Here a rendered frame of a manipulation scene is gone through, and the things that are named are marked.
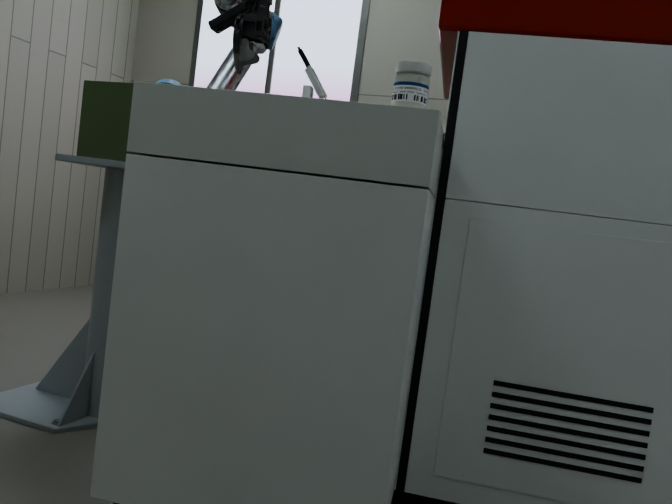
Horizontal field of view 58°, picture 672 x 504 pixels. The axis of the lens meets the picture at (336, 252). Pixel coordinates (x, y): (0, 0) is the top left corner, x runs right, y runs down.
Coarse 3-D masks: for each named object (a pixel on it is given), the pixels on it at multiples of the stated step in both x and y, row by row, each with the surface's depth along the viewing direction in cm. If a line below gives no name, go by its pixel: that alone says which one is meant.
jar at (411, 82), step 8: (400, 64) 118; (408, 64) 117; (416, 64) 117; (424, 64) 117; (400, 72) 119; (408, 72) 118; (416, 72) 117; (424, 72) 117; (400, 80) 118; (408, 80) 117; (416, 80) 117; (424, 80) 118; (400, 88) 118; (408, 88) 117; (416, 88) 117; (424, 88) 118; (392, 96) 120; (400, 96) 118; (408, 96) 117; (416, 96) 117; (424, 96) 118; (392, 104) 120; (400, 104) 118; (408, 104) 117; (416, 104) 117; (424, 104) 119
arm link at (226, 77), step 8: (272, 16) 208; (272, 24) 207; (280, 24) 209; (272, 32) 208; (272, 40) 209; (232, 48) 207; (256, 48) 209; (264, 48) 210; (272, 48) 214; (232, 56) 205; (224, 64) 205; (232, 64) 205; (216, 72) 206; (224, 72) 204; (232, 72) 204; (216, 80) 203; (224, 80) 203; (232, 80) 204; (240, 80) 208; (216, 88) 202; (224, 88) 203; (232, 88) 205
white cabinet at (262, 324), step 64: (128, 192) 125; (192, 192) 122; (256, 192) 120; (320, 192) 117; (384, 192) 115; (128, 256) 126; (192, 256) 123; (256, 256) 120; (320, 256) 118; (384, 256) 115; (128, 320) 126; (192, 320) 123; (256, 320) 121; (320, 320) 118; (384, 320) 116; (128, 384) 127; (192, 384) 124; (256, 384) 121; (320, 384) 119; (384, 384) 116; (128, 448) 127; (192, 448) 125; (256, 448) 122; (320, 448) 119; (384, 448) 117
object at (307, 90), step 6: (306, 72) 148; (312, 72) 147; (312, 78) 147; (312, 84) 148; (318, 84) 147; (306, 90) 148; (312, 90) 149; (318, 90) 147; (324, 90) 150; (306, 96) 148; (312, 96) 150; (318, 96) 148
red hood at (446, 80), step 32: (448, 0) 145; (480, 0) 143; (512, 0) 142; (544, 0) 141; (576, 0) 139; (608, 0) 138; (640, 0) 137; (448, 32) 147; (512, 32) 142; (544, 32) 141; (576, 32) 140; (608, 32) 138; (640, 32) 137; (448, 64) 176; (448, 96) 219
